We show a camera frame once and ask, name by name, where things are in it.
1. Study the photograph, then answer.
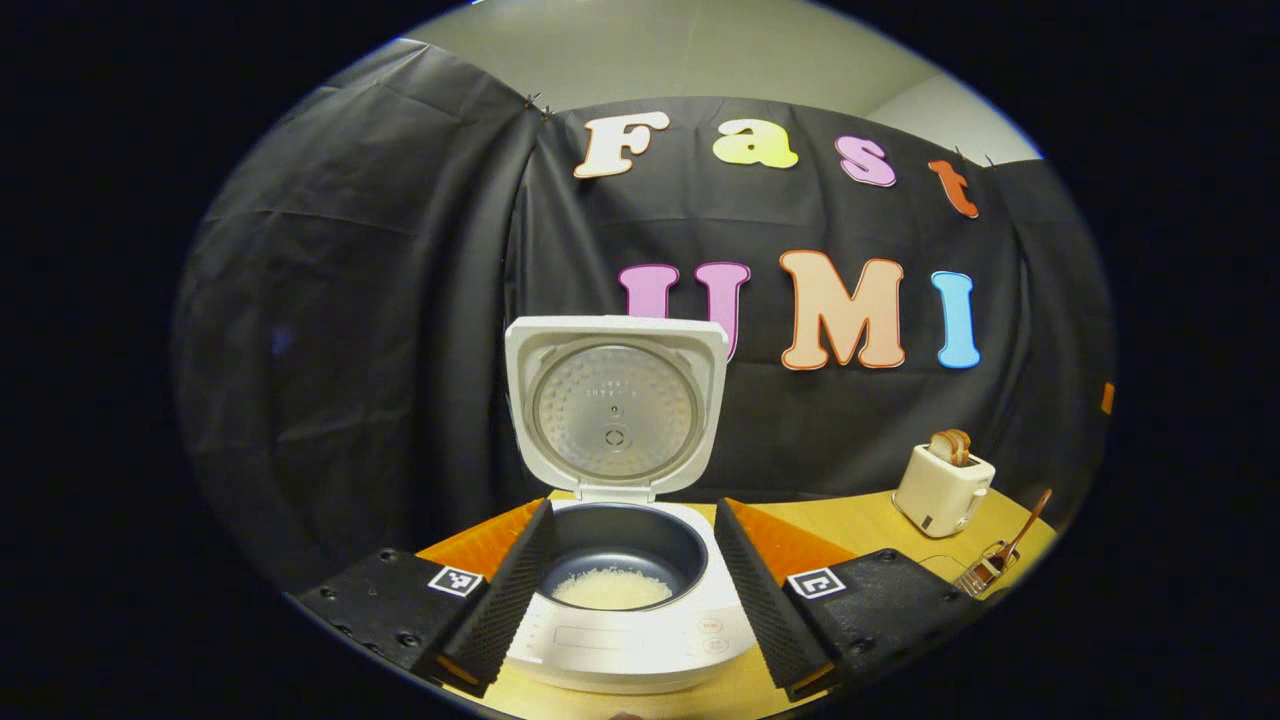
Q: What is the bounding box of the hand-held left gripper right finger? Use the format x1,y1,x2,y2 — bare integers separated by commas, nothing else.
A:
714,497,991,701

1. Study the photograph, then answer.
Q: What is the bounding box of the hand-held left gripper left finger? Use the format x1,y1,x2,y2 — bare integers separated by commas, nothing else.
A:
285,499,557,699

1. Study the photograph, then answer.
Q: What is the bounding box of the white rice heap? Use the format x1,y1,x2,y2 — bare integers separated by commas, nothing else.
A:
552,567,673,611

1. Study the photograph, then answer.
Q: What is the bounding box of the brown wooden spoon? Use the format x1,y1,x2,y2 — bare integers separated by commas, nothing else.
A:
985,488,1053,576

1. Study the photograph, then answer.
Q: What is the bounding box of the white rice cooker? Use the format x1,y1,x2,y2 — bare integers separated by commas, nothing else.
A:
503,316,758,696

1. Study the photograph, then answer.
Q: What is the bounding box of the clear wire chopstick holder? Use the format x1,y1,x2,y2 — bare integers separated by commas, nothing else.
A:
955,540,1021,599

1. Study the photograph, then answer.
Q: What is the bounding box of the white toaster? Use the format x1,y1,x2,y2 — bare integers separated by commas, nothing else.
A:
893,443,997,539

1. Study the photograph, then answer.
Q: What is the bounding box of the black backdrop cloth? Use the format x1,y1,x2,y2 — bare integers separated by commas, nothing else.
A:
170,40,1116,591

